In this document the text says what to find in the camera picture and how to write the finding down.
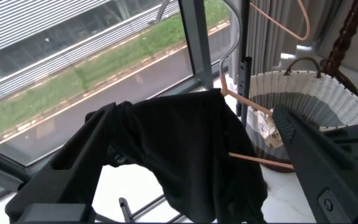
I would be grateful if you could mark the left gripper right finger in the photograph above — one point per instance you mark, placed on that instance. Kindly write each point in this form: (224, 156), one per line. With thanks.
(325, 174)

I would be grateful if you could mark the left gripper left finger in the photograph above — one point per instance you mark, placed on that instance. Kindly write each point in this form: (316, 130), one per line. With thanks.
(67, 174)

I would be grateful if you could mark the black garment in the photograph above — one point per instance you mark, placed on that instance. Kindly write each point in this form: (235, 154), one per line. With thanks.
(182, 140)

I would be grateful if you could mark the white laundry basket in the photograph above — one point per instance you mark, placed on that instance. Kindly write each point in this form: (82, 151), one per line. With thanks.
(322, 90)

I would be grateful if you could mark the black clothes rack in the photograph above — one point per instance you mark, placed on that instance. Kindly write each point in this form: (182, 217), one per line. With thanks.
(244, 81)

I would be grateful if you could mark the cream printed garment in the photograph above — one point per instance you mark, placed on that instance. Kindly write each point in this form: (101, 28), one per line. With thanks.
(266, 130)

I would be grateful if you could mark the dark brown wooden coat stand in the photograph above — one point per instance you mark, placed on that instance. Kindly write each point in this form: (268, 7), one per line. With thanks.
(346, 34)

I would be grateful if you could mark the beige curtain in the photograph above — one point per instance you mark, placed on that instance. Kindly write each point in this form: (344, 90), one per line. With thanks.
(266, 49)

